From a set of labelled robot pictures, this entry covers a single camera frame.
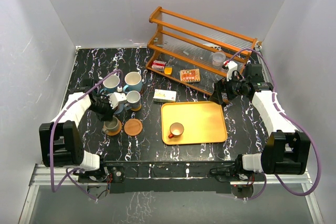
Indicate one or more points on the light wooden ridged coaster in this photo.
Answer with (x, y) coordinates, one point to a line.
(133, 127)

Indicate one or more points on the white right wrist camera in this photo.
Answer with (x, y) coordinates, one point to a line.
(229, 67)

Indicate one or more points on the clear plastic cup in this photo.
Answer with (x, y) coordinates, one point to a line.
(218, 59)

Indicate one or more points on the blue paper coaster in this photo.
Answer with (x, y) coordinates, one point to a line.
(121, 110)

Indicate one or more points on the small red orange cup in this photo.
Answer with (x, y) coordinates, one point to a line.
(176, 130)

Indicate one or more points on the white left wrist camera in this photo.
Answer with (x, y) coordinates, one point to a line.
(117, 100)

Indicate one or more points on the yellow serving tray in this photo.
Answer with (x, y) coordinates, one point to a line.
(203, 122)

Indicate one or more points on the orange wooden shelf rack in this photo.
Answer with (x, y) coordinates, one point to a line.
(187, 43)

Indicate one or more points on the grey blue speckled mug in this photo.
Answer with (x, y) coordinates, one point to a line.
(133, 101)

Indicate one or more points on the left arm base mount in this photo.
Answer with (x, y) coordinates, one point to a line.
(107, 174)

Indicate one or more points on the red white small box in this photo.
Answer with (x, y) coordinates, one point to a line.
(158, 65)

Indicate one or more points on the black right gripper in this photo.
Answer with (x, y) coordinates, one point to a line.
(219, 86)

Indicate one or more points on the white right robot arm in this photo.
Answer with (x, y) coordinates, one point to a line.
(287, 149)

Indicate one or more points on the large blue mug back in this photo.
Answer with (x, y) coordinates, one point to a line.
(111, 84)

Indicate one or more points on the orange yellow small packet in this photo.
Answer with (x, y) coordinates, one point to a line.
(168, 70)

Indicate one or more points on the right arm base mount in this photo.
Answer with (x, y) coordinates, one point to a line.
(231, 175)

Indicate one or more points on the large blue mug front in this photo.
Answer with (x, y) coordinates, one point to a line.
(133, 82)

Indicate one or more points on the plain orange wooden coaster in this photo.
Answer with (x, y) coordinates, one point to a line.
(119, 128)

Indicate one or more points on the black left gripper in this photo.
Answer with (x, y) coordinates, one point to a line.
(108, 115)

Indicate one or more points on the orange snack package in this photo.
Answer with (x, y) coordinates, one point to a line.
(190, 75)

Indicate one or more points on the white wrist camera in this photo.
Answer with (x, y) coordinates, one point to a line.
(229, 67)
(117, 100)

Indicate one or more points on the white yellow carton box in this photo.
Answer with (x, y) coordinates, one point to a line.
(164, 96)

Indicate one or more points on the large blue mug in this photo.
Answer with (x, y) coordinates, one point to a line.
(133, 82)
(111, 84)

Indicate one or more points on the small grey green cup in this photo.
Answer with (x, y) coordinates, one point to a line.
(111, 125)

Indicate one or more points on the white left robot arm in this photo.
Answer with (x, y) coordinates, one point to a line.
(60, 141)

